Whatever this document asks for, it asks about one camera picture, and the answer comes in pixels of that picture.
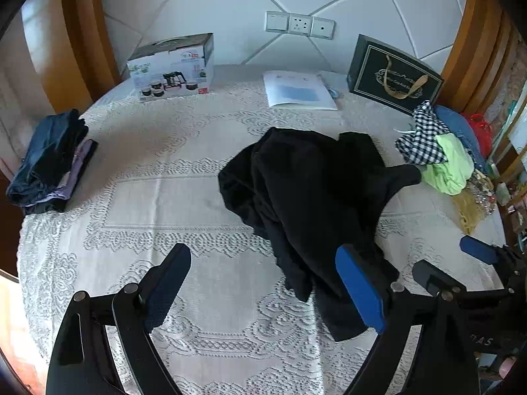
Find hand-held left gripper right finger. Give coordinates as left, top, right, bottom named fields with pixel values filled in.
left=335, top=244, right=481, bottom=395

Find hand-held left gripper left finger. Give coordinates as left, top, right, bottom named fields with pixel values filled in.
left=45, top=243, right=192, bottom=395

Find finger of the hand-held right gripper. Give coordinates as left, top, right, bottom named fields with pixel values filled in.
left=412, top=258, right=511, bottom=303
left=460, top=235, right=521, bottom=285

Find black garment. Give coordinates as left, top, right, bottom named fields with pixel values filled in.
left=217, top=127, right=423, bottom=342

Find person's right hand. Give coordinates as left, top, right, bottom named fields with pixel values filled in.
left=499, top=356, right=518, bottom=380

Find yellow cloth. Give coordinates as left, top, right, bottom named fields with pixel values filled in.
left=451, top=187, right=488, bottom=236

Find light green garment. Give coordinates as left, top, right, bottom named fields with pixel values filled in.
left=421, top=133, right=477, bottom=197

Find white lace tablecloth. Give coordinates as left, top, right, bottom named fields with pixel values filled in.
left=16, top=64, right=508, bottom=395

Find blue denim garment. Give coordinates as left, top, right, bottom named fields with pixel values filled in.
left=433, top=104, right=487, bottom=173

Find red plastic bag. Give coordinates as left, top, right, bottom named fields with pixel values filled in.
left=460, top=113, right=495, bottom=159

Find black white checkered shirt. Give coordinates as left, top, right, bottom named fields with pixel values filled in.
left=395, top=101, right=449, bottom=165

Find folded black cloth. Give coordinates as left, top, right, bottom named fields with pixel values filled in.
left=24, top=140, right=99, bottom=215

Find folded purple cloth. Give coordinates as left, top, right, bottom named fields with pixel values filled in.
left=43, top=138, right=95, bottom=203

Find folded dark blue jeans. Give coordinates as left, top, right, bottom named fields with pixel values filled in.
left=6, top=109, right=90, bottom=207

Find dark gift bag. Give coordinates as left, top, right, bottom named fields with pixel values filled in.
left=347, top=34, right=445, bottom=117

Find white paper booklet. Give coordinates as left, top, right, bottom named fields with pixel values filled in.
left=263, top=70, right=339, bottom=111

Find tea set cardboard box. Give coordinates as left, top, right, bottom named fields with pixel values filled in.
left=126, top=32, right=215, bottom=102

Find wooden wall frame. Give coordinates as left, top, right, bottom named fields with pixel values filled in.
left=440, top=0, right=524, bottom=117
left=59, top=0, right=121, bottom=89

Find small white wall socket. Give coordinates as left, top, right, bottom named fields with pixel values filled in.
left=310, top=16, right=336, bottom=40

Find white wall switch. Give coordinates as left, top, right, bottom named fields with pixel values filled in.
left=264, top=10, right=290, bottom=34

